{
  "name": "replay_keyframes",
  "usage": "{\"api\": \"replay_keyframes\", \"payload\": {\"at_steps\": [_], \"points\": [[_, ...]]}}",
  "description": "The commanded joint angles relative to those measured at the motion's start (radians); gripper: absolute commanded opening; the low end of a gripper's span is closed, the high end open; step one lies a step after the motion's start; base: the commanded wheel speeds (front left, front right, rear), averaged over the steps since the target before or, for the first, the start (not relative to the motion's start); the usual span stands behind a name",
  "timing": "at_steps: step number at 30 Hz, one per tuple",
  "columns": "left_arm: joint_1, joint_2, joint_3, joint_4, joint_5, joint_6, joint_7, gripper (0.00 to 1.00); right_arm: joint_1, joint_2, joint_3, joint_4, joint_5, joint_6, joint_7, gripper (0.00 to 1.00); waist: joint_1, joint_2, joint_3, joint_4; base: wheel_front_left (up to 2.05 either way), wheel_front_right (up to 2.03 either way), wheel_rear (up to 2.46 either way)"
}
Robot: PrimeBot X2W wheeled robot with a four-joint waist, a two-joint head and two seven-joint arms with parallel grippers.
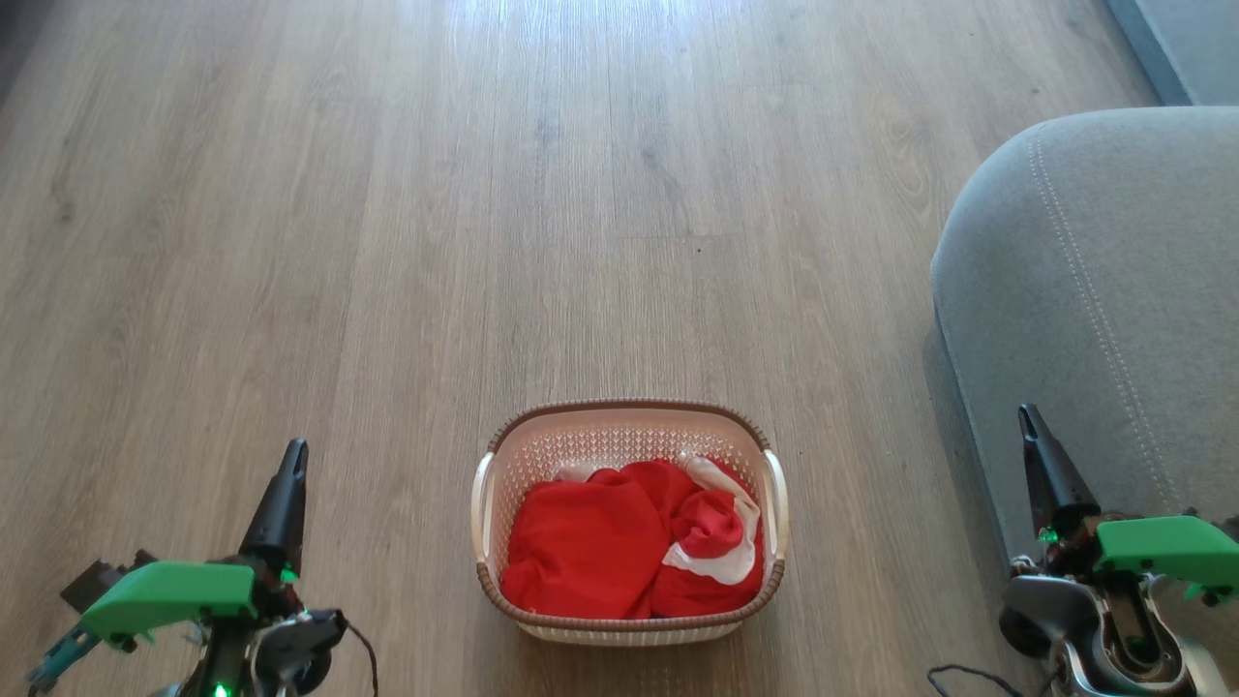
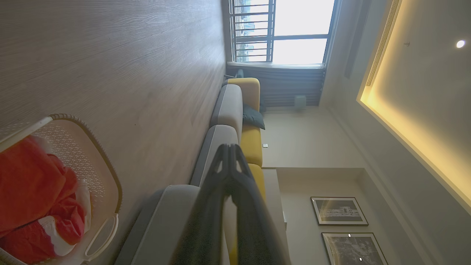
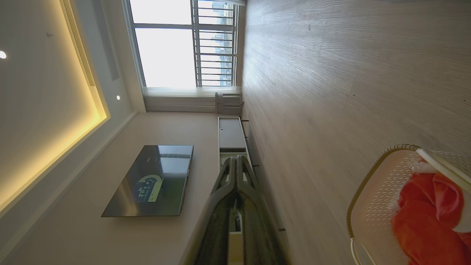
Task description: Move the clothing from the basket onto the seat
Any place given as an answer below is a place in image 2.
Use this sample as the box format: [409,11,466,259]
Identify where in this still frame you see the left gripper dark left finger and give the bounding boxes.
[171,144,231,265]

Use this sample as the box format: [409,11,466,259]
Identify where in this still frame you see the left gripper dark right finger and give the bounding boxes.
[230,145,291,265]

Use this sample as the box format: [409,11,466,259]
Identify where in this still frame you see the red cloth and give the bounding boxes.
[0,135,92,264]

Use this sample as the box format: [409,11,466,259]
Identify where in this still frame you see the black framed picture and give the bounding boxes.
[322,232,389,265]
[311,197,369,226]

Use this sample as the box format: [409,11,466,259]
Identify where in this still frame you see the dark teal cushion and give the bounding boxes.
[243,104,265,130]

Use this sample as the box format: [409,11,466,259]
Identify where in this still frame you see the white perforated laundry basket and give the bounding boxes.
[0,113,123,265]

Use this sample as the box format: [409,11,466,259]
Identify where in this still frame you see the grey pleated curtain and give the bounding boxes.
[226,63,326,107]

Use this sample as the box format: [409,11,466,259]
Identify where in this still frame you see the dark metal window railing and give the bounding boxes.
[231,0,276,62]

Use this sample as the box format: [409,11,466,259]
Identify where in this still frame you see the large bright window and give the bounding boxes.
[230,0,335,66]

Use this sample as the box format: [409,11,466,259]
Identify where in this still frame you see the long ceiling air vent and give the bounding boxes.
[366,0,401,87]

